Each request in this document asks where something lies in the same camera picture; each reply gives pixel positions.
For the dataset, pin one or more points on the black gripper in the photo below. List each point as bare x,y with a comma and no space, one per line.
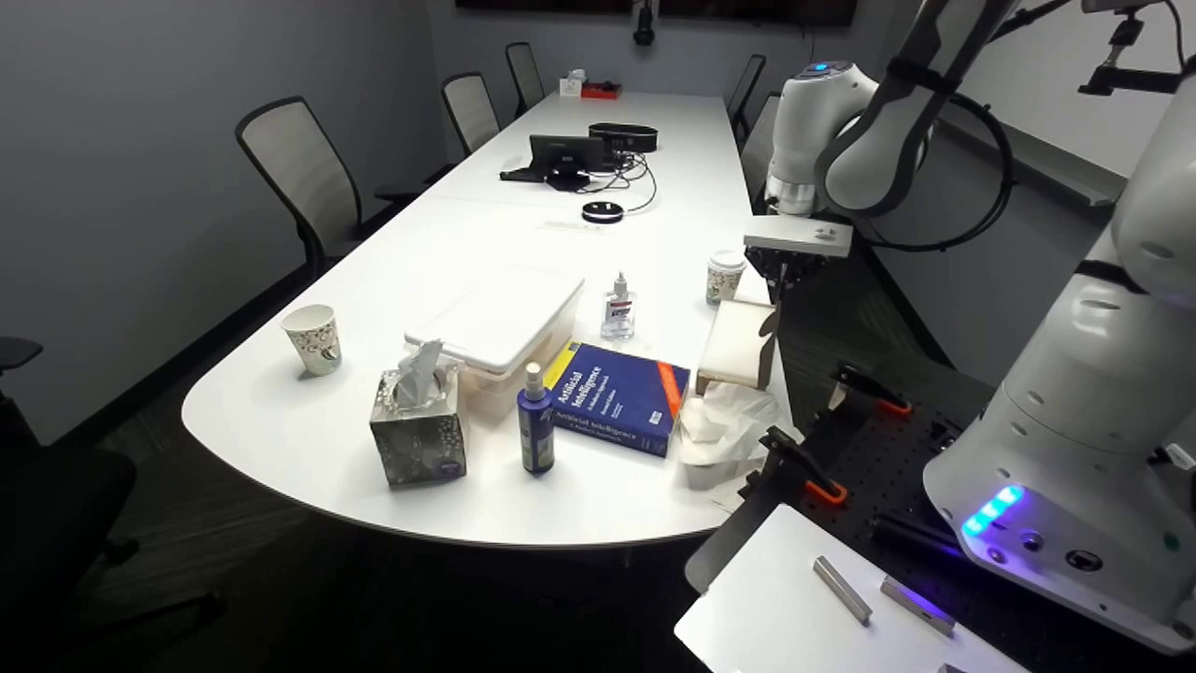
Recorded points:
781,284

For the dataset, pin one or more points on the brown cardboard box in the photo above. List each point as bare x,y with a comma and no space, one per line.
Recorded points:
735,342

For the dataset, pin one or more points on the black flat device box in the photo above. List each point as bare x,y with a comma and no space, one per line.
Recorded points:
623,135

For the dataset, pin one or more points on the small white box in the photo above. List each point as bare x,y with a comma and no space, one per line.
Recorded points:
572,83

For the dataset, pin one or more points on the grey tissue box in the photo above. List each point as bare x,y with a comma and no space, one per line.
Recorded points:
416,424

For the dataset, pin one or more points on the coffee cup white lid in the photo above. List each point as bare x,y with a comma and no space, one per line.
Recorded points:
723,280

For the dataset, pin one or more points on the small clear bottle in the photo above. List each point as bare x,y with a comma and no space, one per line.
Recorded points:
620,313

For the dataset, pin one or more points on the blue book orange stripe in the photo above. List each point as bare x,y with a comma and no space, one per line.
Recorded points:
620,398

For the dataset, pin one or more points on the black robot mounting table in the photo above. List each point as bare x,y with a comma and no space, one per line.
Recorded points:
871,472

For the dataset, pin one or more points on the mesh back office chair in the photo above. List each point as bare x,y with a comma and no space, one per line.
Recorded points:
301,173
525,74
760,151
749,87
471,110

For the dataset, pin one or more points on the round black speaker puck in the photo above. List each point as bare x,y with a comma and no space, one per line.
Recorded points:
602,210

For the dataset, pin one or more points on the blue bottle white cap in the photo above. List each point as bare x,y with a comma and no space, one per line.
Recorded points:
535,424

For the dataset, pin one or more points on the grey metal bar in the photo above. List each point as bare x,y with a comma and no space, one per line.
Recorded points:
844,589
921,609

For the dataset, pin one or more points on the white flat container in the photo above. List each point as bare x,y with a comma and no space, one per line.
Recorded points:
500,318

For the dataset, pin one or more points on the white board sheet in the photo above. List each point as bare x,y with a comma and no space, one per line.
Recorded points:
810,624

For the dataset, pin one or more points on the small red object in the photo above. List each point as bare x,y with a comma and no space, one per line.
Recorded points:
602,90

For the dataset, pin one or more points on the small patterned paper cup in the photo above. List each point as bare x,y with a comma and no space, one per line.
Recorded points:
314,338

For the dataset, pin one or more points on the dark upholstered chair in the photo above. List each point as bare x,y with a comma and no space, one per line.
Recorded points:
50,527

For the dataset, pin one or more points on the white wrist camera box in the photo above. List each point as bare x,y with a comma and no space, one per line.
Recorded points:
799,234

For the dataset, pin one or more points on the black wall screen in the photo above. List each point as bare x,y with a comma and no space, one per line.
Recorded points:
749,8

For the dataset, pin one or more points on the black camera on mount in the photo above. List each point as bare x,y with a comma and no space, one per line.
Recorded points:
1125,59

